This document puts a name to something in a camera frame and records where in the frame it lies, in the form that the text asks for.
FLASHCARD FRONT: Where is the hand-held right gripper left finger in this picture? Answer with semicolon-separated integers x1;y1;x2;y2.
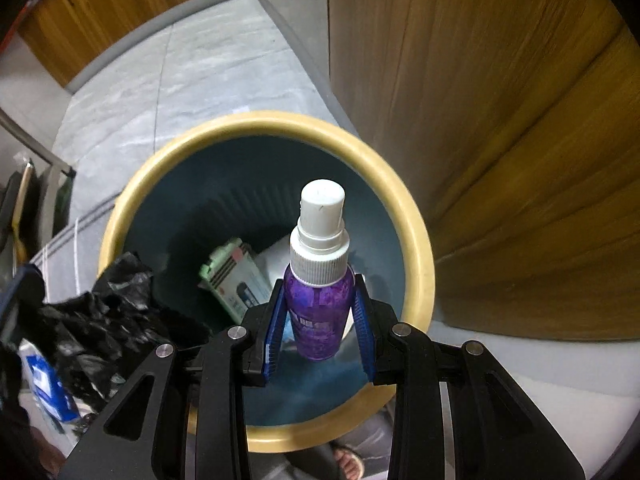
59;275;288;480

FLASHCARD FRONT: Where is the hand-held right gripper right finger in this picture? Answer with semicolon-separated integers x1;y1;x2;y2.
352;272;586;480

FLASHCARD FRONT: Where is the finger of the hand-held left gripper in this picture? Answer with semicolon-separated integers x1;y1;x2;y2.
0;264;47;346

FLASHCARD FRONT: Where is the purple spray bottle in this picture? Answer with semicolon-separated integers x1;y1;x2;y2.
283;179;356;362

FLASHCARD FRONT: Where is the green and white box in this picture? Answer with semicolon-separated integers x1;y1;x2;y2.
198;240;271;323

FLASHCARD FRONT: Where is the black plastic bag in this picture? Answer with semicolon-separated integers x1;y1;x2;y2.
37;252;211;441

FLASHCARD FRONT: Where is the blue bin with yellow rim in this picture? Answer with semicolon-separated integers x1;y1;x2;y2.
97;111;436;456

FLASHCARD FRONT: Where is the grey striped blanket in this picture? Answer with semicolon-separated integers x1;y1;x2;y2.
30;200;116;306

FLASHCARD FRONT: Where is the blue and white packet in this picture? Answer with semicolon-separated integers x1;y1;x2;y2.
20;340;81;421

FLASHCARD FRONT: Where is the black board with wooden edge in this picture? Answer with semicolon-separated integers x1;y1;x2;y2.
10;160;36;263

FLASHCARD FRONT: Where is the person's foot in sandal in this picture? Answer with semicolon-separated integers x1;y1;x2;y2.
330;442;366;480

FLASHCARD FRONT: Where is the metal rack frame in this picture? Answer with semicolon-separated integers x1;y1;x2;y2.
0;107;76;241

